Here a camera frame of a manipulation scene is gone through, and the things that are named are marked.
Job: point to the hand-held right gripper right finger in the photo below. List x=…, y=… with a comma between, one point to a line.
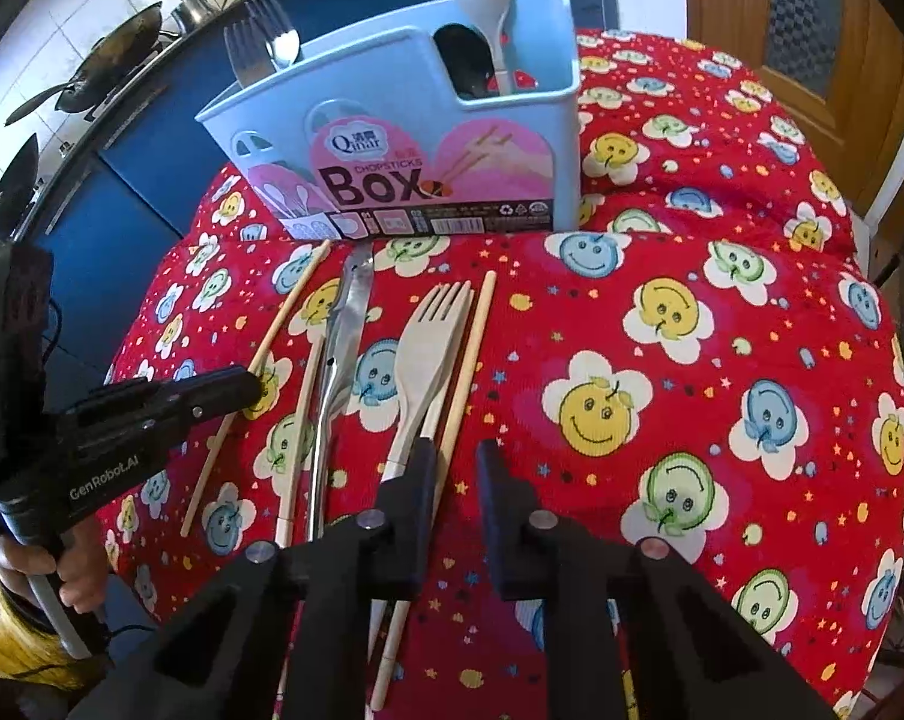
x=512, y=540

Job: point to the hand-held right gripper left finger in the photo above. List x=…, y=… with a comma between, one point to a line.
x=403, y=532

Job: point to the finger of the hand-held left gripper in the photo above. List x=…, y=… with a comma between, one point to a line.
x=227, y=386

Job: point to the pale wooden chopstick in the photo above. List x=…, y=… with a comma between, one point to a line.
x=467, y=360
x=300, y=298
x=303, y=427

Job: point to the metal knife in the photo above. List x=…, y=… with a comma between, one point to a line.
x=354, y=300

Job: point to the metal fork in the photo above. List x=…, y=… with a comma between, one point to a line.
x=279, y=37
x=242, y=52

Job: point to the light blue utensil holder box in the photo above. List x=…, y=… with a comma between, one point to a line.
x=392, y=75

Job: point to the black spoon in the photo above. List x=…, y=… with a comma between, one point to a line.
x=459, y=60

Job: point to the person's left forearm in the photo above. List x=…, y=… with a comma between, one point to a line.
x=24, y=645

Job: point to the person's left hand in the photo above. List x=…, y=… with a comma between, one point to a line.
x=84, y=577

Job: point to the blue kitchen base cabinets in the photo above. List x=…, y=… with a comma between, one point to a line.
x=144, y=165

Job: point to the black wok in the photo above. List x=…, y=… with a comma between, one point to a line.
x=13, y=187

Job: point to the red smiley printed tablecloth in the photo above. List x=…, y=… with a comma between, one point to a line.
x=647, y=225

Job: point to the brown wok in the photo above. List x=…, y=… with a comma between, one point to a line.
x=122, y=45

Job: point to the metal kettle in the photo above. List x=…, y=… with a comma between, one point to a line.
x=197, y=11

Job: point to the wooden door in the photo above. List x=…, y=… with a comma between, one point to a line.
x=857, y=90

